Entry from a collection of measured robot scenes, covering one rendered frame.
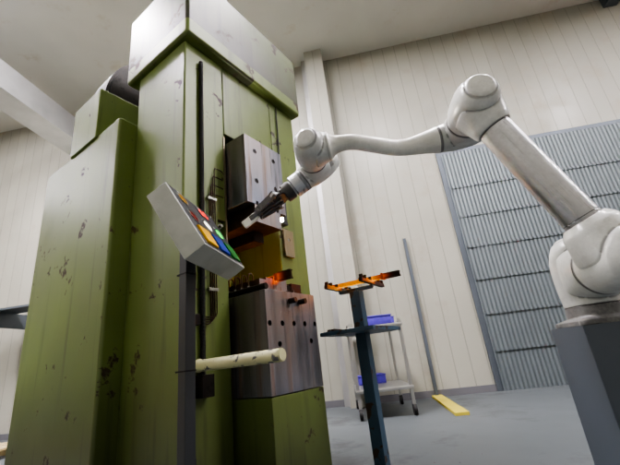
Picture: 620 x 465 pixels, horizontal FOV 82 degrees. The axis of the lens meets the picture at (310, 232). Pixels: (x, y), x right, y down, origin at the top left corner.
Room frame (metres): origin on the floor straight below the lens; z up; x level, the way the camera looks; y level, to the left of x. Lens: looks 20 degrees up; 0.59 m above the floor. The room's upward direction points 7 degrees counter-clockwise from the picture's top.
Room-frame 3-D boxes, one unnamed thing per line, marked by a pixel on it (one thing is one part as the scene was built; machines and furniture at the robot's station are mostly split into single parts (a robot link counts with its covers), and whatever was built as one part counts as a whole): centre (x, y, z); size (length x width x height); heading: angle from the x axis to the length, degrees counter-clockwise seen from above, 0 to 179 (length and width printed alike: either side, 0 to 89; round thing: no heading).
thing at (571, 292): (1.15, -0.85, 0.77); 0.18 x 0.16 x 0.22; 172
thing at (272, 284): (1.84, 0.38, 0.96); 0.42 x 0.20 x 0.09; 56
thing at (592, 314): (1.18, -0.85, 0.63); 0.22 x 0.18 x 0.06; 172
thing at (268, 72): (1.98, 0.50, 2.60); 0.99 x 0.60 x 0.60; 146
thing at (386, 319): (4.29, -0.57, 0.50); 1.07 x 0.64 x 1.01; 172
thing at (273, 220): (1.84, 0.38, 1.32); 0.42 x 0.20 x 0.10; 56
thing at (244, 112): (1.96, 0.48, 2.06); 0.44 x 0.41 x 0.47; 56
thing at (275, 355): (1.39, 0.32, 0.62); 0.44 x 0.05 x 0.05; 56
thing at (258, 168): (1.88, 0.36, 1.56); 0.42 x 0.39 x 0.40; 56
